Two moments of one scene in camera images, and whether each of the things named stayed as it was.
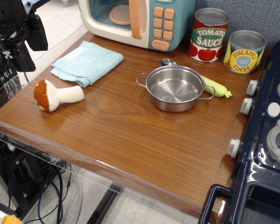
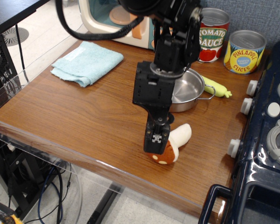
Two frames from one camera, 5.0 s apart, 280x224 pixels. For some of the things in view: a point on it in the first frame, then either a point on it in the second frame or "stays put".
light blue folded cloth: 85,63 stays put
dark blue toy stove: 260,192 stays put
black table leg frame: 104,204 stays put
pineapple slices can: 244,51 stays put
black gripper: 8,53 to 155,91
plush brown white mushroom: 48,98 to 178,136
